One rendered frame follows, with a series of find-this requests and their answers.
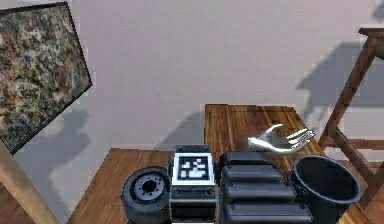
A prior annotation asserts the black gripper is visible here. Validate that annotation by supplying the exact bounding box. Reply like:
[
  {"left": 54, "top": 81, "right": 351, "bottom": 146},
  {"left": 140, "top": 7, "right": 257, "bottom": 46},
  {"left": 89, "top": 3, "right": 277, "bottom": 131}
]
[{"left": 120, "top": 166, "right": 172, "bottom": 224}]

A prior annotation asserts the brown wooden table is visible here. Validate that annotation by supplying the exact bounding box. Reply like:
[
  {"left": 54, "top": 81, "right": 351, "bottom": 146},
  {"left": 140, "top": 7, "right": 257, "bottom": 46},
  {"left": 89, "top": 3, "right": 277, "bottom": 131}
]
[{"left": 67, "top": 103, "right": 373, "bottom": 224}]

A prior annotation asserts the silver metal fork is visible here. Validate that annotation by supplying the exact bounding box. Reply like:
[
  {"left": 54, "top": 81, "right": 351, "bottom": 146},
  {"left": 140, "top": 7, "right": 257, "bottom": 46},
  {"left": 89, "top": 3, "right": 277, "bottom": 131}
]
[{"left": 247, "top": 123, "right": 317, "bottom": 155}]

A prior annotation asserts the black round bin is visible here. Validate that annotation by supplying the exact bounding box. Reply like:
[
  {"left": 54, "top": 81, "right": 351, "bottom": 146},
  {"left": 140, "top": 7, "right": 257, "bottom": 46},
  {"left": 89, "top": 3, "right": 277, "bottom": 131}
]
[{"left": 289, "top": 154, "right": 363, "bottom": 224}]

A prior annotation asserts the brown wooden chair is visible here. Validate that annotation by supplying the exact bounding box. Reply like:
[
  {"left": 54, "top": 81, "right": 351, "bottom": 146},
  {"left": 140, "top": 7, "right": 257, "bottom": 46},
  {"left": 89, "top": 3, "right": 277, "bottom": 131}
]
[{"left": 317, "top": 27, "right": 384, "bottom": 211}]

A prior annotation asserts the framed flowery wall picture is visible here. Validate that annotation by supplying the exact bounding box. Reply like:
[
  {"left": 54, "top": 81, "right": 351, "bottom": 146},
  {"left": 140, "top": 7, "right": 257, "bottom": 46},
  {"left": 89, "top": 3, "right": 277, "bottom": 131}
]
[{"left": 0, "top": 1, "right": 94, "bottom": 156}]

